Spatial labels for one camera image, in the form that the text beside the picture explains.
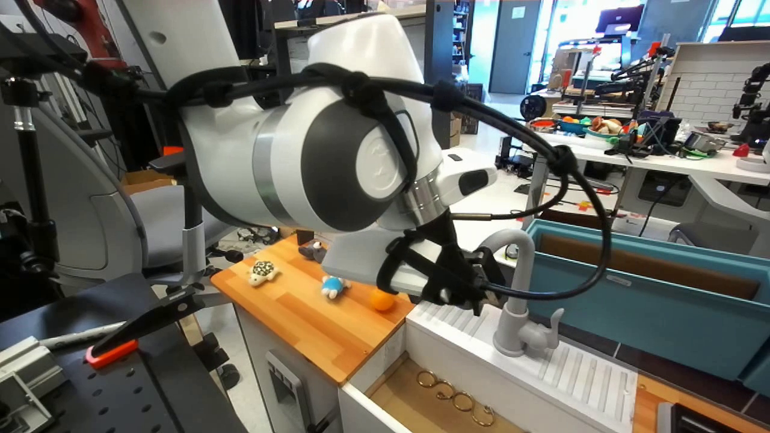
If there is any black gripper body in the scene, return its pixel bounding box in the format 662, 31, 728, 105
377, 214, 505, 315

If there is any grey toy tap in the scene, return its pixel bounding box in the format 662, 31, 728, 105
482, 230, 563, 358

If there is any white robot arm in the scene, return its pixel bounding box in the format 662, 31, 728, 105
124, 0, 493, 308

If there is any orange toy fruit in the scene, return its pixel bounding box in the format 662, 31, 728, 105
368, 289, 396, 313

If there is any white toy sink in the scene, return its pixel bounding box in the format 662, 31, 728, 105
340, 304, 639, 433

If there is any white blue toy rabbit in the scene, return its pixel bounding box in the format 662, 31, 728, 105
321, 275, 346, 302

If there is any wooden toy kitchen counter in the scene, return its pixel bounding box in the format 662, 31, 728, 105
214, 239, 769, 433

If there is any toy turtle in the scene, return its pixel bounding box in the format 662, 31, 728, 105
249, 260, 279, 286

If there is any black orange clamp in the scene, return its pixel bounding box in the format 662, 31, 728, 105
85, 289, 227, 370

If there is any cluttered white workbench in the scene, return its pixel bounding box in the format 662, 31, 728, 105
543, 42, 770, 185

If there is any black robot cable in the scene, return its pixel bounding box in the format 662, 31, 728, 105
164, 61, 615, 304

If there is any teal wall shelf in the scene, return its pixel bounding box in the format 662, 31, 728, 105
529, 237, 770, 396

